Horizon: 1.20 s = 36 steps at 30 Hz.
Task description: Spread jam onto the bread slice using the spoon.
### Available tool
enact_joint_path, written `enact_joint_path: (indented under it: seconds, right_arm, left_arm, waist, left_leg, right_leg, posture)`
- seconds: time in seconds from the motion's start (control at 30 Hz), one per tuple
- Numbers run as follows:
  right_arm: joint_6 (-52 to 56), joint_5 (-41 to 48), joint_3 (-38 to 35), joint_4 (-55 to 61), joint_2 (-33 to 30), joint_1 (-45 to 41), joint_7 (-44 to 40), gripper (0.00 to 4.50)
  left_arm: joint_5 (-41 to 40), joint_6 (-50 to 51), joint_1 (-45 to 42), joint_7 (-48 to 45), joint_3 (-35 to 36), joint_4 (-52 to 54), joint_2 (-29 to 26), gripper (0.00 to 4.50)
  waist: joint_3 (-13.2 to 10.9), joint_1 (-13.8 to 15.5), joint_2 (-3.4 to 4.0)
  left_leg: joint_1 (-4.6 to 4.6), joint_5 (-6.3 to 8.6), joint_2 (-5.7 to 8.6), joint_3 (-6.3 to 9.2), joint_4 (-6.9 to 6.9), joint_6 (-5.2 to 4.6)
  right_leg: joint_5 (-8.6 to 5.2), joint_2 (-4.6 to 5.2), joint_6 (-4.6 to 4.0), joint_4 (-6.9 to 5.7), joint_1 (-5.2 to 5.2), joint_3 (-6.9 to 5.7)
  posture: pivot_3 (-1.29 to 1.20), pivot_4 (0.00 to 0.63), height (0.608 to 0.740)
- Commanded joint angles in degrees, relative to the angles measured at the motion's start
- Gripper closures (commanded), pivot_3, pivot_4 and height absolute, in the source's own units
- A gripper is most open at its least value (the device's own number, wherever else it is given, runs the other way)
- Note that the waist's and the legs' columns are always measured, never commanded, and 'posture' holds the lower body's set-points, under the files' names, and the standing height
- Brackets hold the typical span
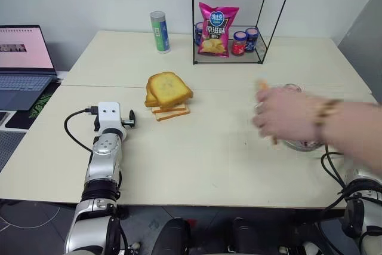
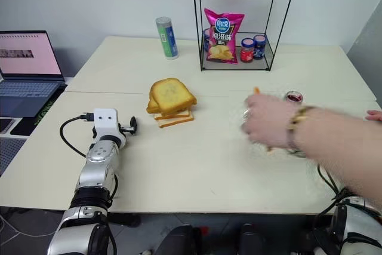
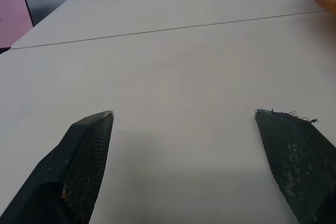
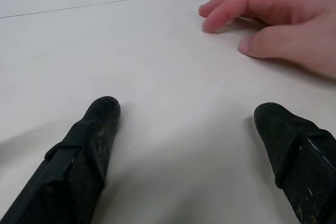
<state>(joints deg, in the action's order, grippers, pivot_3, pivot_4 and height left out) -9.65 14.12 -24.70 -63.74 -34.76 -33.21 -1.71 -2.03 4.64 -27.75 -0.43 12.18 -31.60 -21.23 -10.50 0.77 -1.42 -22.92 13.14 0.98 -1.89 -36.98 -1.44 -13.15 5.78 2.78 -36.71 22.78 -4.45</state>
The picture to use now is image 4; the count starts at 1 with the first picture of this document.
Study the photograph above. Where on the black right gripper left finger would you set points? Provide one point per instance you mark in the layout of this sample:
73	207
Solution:
78	155

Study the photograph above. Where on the person's bare hand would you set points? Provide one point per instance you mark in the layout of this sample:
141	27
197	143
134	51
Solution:
288	19

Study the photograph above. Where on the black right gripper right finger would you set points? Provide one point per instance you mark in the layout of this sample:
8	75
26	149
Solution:
296	150

